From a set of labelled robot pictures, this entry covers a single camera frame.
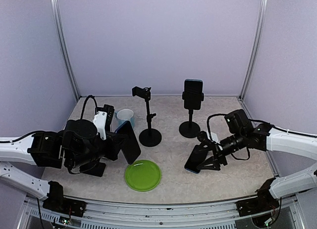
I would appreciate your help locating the black folding phone stand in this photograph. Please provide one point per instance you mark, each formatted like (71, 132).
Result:
(95, 168)

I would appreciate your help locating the green plate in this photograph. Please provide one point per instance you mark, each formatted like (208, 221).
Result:
(143, 175)

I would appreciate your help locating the front aluminium rail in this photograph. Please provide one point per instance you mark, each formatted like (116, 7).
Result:
(223, 214)

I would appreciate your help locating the short black clamp stand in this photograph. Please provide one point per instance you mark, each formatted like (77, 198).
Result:
(189, 129)

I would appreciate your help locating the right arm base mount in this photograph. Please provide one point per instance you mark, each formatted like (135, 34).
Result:
(255, 205)

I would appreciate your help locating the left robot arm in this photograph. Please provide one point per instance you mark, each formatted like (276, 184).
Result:
(79, 148)

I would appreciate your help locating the aluminium frame post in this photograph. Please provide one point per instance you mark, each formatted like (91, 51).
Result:
(254, 50)
(63, 47)

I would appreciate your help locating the right aluminium frame post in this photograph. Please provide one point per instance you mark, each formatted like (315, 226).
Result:
(254, 50)

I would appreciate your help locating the black phone blue case bottom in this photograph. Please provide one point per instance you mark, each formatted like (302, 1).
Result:
(130, 146)

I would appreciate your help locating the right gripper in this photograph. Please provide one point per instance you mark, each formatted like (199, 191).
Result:
(214, 160)

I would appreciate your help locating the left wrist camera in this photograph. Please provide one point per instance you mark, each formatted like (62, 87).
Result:
(103, 119)

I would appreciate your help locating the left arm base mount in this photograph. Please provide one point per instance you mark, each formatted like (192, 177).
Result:
(67, 206)

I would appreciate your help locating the tall black clamp stand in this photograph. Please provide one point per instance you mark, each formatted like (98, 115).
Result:
(149, 137)

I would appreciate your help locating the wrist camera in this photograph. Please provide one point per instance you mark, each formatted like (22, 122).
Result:
(103, 119)
(205, 136)

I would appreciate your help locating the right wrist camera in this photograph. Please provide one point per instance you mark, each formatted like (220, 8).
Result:
(205, 136)

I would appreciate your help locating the light blue mug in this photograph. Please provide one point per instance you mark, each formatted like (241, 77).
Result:
(125, 115)

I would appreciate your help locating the left aluminium frame post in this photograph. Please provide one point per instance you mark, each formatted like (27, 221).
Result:
(63, 47)

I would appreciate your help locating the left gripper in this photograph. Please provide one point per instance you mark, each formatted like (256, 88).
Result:
(115, 144)

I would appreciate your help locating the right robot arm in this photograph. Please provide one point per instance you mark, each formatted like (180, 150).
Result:
(264, 137)

